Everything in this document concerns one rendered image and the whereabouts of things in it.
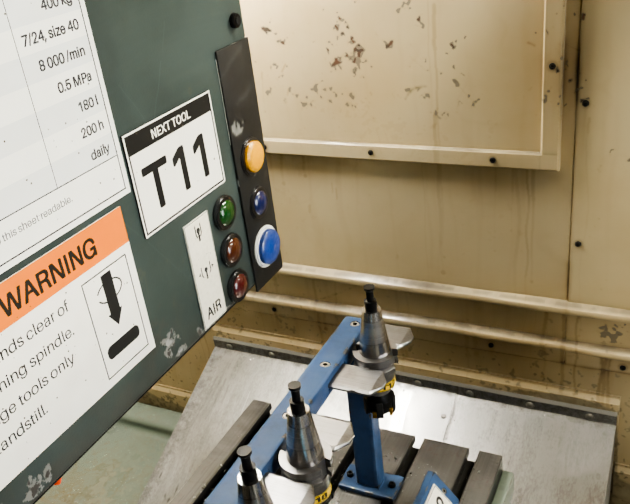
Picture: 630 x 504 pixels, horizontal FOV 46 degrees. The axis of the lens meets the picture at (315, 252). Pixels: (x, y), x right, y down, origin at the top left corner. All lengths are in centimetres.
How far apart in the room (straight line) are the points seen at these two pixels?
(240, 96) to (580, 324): 96
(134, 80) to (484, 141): 88
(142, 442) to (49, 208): 161
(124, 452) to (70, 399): 154
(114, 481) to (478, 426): 89
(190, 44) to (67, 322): 21
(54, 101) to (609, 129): 97
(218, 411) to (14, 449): 128
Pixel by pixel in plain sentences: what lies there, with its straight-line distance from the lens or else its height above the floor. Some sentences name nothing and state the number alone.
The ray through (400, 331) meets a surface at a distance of 111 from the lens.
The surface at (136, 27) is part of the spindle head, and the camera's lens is 49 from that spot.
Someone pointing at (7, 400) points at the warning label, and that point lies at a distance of 44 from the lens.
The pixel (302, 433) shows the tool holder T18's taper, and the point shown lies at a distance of 87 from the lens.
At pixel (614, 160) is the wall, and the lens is 128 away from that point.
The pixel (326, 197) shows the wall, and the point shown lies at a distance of 145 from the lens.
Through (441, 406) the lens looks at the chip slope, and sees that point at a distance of 157.
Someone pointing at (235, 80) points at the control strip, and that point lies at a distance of 58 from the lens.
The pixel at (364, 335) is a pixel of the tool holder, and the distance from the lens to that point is 103.
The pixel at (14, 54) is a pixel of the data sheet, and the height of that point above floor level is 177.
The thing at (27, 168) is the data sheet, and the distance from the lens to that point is 43.
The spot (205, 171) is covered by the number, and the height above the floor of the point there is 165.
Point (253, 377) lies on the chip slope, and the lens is 172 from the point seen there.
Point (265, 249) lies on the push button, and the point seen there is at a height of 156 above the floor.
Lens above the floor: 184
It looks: 27 degrees down
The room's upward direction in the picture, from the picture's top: 7 degrees counter-clockwise
